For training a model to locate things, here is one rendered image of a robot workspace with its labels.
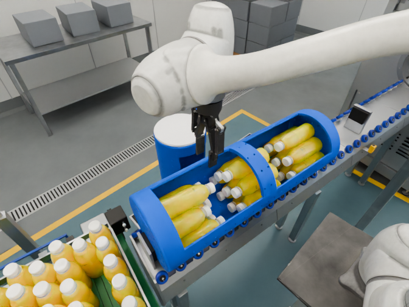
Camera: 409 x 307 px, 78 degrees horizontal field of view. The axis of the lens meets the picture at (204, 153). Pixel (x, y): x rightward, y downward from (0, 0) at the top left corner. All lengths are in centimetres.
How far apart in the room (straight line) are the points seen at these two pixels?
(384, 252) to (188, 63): 68
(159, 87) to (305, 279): 77
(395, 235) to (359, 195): 192
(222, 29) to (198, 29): 5
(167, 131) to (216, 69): 96
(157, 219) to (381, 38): 65
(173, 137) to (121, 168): 145
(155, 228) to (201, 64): 50
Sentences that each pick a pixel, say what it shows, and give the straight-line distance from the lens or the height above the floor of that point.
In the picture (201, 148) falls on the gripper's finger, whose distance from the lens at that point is 82.
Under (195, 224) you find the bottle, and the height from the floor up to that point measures 113.
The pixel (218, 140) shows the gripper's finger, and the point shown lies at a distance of 69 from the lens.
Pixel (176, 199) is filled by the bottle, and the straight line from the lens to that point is 85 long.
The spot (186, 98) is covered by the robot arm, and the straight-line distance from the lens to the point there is 44.
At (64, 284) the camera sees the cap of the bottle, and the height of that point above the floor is 110.
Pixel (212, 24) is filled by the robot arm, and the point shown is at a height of 172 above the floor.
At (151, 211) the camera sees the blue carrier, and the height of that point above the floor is 123.
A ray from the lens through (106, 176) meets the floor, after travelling 266.
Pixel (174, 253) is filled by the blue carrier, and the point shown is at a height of 114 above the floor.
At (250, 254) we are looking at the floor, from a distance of 209.
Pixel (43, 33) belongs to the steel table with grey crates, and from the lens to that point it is 317.
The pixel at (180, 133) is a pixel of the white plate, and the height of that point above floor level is 104.
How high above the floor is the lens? 188
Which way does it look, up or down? 44 degrees down
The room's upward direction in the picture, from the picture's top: straight up
